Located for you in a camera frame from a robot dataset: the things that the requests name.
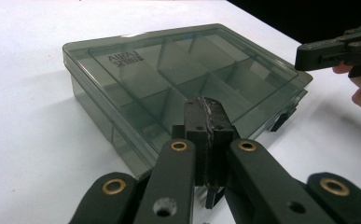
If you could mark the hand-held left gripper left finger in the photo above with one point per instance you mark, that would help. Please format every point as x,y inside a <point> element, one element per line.
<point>197,130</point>

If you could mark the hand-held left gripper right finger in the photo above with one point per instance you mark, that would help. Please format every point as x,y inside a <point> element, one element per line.
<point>220,130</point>

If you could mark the transparent grey compartment storage box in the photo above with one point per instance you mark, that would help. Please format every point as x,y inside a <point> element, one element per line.
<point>144,81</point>

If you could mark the white table cover board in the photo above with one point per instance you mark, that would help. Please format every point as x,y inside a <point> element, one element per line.
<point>29,124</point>

